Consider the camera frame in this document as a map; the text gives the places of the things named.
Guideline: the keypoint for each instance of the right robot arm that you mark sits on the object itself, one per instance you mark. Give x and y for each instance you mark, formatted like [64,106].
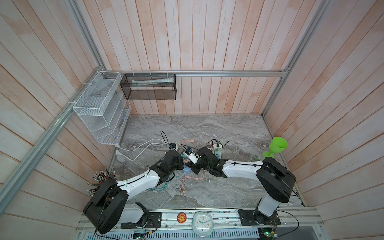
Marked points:
[276,179]

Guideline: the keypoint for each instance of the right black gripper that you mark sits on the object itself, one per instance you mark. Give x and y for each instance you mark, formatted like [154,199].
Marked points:
[191,165]

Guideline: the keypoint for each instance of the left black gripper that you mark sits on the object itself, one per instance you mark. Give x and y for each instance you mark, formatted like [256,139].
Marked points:
[180,160]

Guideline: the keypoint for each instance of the red round sticker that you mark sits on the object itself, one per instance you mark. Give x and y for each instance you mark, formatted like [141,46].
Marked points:
[181,218]

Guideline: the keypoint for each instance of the white power strip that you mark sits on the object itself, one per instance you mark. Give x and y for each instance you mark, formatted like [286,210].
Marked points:
[217,148]

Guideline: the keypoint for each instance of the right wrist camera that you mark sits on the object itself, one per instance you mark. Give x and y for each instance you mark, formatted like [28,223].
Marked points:
[191,155]

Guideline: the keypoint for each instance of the white alarm clock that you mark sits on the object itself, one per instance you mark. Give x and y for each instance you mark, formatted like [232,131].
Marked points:
[203,224]

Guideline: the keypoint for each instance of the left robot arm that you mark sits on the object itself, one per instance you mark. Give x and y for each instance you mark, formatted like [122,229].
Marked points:
[108,206]

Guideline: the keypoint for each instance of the black mesh basket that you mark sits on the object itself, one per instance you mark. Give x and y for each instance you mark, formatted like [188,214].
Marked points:
[148,87]

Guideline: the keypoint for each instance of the white wire mesh shelf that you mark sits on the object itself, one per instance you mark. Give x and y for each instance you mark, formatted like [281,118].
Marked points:
[103,109]

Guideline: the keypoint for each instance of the blue power strip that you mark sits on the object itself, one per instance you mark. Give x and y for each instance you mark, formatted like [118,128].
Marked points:
[186,169]

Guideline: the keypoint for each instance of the green plastic goblet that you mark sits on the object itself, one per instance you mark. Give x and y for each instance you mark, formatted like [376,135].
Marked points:
[276,146]

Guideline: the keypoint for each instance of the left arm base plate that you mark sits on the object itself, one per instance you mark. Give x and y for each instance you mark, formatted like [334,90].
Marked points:
[149,220]

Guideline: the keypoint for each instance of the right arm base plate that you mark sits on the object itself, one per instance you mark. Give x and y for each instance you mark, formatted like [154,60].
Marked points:
[255,218]

